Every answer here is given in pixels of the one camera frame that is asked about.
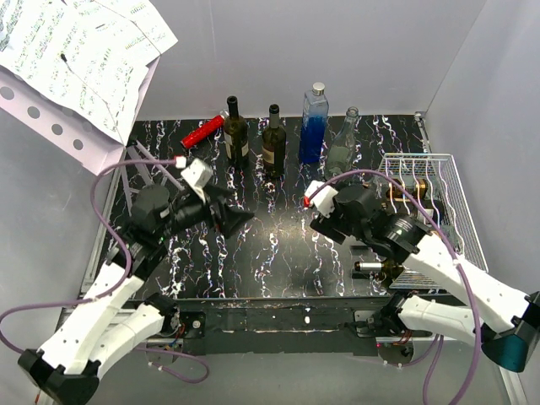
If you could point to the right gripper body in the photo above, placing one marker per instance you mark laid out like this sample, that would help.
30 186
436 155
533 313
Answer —
337 221

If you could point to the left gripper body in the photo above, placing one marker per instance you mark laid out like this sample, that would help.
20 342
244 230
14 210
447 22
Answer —
191 212

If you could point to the clear glass bottle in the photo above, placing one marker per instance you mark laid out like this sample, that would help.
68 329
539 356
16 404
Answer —
341 154

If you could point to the red glitter microphone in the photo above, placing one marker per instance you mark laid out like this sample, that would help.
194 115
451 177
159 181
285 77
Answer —
204 131

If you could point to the dark wine bottle white label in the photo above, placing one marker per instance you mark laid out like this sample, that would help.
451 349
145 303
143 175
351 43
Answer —
236 136

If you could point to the dark green wine bottle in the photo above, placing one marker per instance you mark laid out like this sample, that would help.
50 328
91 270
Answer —
274 144

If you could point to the blue square glass bottle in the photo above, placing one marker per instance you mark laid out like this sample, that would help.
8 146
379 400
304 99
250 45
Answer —
314 123

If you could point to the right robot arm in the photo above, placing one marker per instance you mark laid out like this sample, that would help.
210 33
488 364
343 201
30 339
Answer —
504 321

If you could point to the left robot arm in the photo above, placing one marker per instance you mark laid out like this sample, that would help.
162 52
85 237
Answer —
68 367

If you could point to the lilac music stand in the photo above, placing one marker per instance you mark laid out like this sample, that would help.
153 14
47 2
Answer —
50 155

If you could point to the sheet music pages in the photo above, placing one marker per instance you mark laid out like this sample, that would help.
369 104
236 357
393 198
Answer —
88 56

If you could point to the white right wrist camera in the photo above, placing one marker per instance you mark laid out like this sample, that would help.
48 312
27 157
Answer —
322 201

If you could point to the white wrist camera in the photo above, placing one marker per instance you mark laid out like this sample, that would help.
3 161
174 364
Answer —
322 201
196 175

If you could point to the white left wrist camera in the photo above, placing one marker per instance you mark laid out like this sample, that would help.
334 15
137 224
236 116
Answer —
196 175

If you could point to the white wire wine rack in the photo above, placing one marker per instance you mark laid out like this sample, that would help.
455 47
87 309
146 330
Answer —
433 180

